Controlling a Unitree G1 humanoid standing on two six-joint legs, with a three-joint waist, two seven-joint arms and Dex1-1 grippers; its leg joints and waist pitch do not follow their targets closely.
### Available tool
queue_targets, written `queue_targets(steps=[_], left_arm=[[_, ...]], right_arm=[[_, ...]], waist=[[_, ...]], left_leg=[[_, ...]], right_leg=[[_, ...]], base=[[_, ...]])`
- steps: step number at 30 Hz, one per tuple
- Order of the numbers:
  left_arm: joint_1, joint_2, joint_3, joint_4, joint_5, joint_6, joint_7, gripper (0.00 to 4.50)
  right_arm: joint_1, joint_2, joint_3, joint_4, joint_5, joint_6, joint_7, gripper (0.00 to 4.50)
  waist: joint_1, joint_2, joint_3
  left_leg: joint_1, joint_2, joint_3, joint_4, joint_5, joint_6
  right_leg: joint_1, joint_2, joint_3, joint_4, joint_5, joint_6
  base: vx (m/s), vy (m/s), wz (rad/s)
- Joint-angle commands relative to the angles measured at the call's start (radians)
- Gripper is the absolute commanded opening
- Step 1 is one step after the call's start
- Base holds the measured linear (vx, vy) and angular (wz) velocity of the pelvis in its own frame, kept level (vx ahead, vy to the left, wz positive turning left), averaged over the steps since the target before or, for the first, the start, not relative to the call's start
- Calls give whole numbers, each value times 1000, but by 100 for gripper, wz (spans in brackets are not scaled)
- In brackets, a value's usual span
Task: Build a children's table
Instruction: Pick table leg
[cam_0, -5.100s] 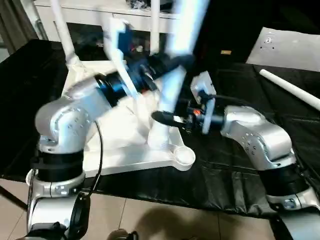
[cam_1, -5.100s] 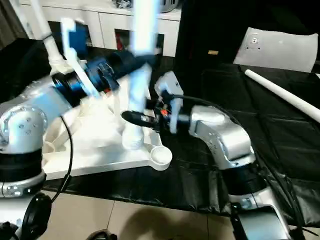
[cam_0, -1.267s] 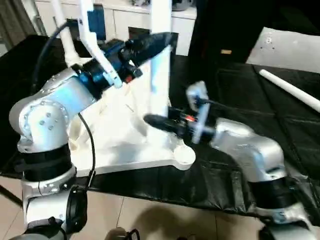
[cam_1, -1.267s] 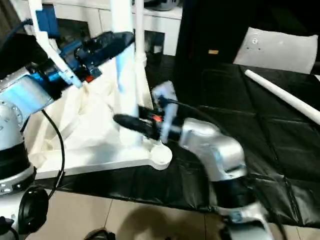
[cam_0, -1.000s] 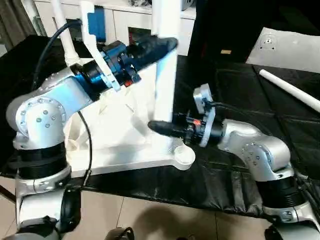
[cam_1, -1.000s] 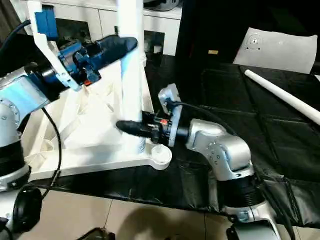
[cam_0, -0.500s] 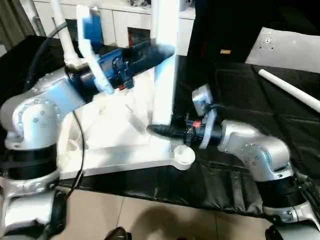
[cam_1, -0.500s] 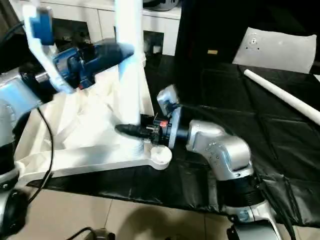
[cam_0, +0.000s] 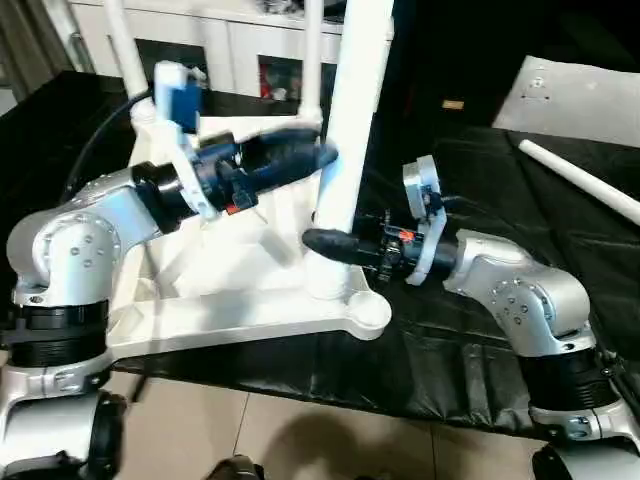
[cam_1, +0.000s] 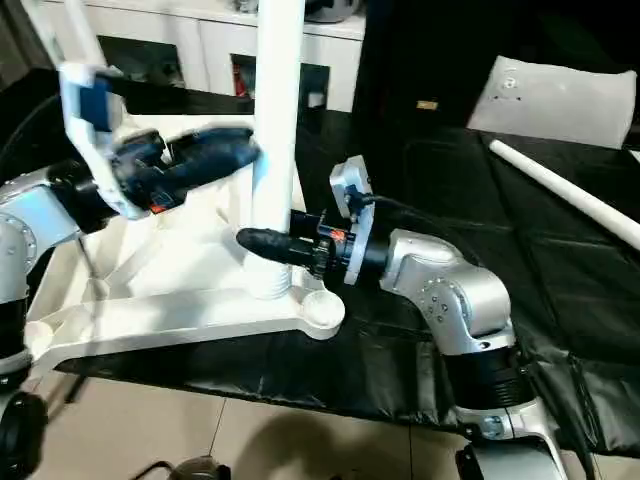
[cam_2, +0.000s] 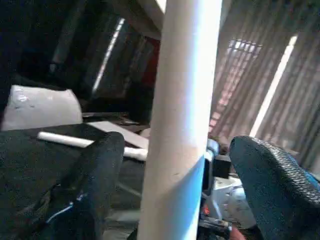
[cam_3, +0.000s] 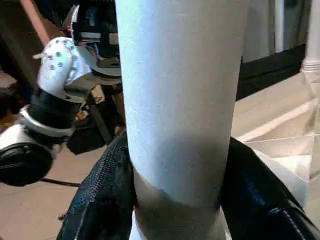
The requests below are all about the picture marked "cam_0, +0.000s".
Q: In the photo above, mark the grey curtain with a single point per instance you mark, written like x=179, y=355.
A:
x=25, y=40

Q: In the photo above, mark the black cabinet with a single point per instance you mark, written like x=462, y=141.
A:
x=500, y=40

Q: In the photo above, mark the dark tangled clutter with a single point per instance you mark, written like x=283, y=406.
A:
x=282, y=6

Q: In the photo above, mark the black robot left foot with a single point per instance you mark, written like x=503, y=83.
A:
x=235, y=470

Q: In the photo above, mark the white plastic table top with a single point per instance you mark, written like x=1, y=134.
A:
x=230, y=300

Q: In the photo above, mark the white plastic table leg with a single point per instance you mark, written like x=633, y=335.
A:
x=125, y=55
x=313, y=60
x=350, y=100
x=585, y=178

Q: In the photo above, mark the white plastic bag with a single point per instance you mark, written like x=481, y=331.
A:
x=575, y=100

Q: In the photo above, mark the small yellow label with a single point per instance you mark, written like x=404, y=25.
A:
x=453, y=104

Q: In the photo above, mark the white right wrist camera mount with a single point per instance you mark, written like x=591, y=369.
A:
x=425, y=190

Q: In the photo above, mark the red bottle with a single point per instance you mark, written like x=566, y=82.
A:
x=268, y=86

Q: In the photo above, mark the black work mat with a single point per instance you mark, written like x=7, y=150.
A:
x=480, y=350

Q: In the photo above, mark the white cabinet with glass doors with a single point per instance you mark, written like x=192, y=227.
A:
x=215, y=40

